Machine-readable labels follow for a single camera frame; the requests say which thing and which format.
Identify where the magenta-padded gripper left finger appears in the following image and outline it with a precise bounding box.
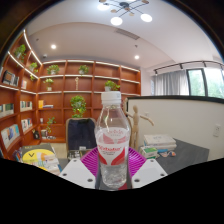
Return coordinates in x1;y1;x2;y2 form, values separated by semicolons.
58;147;100;190

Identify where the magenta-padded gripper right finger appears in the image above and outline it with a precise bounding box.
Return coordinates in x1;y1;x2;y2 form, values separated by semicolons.
128;147;168;189

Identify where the clear plastic water bottle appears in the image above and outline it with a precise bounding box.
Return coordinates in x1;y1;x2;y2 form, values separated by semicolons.
94;90;132;191

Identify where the small green and white box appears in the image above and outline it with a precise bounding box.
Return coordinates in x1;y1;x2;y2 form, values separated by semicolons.
139;146;159;160

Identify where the white stack of books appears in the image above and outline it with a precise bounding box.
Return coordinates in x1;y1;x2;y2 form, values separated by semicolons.
143;133;178;153

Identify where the chair with dark jacket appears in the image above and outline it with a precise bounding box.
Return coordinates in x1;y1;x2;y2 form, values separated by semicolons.
65;117;98;161

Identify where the colourful stack of books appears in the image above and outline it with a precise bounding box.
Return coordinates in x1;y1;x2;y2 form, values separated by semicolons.
20;143;62;176

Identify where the wooden artist mannequin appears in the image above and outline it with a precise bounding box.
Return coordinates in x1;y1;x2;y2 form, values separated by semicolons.
121;97;156;153

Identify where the brown wooden shelf unit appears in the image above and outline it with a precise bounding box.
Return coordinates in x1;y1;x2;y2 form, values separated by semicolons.
0;29;142;159

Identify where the grey curtain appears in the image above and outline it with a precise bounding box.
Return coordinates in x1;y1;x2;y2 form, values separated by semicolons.
151;69;190;97

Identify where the window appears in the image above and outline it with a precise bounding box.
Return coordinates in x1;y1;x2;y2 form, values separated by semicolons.
186;67;224;100

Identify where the ceiling air vent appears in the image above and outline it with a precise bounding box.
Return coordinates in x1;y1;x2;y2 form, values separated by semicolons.
114;28;141;41

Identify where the branched ceiling lamp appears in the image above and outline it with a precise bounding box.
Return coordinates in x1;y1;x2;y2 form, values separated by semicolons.
97;0;154;27

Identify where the white wall socket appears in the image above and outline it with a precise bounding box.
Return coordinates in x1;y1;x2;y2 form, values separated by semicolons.
213;123;222;138

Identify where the black track light rail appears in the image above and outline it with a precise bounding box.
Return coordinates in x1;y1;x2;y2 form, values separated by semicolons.
153;59;224;75

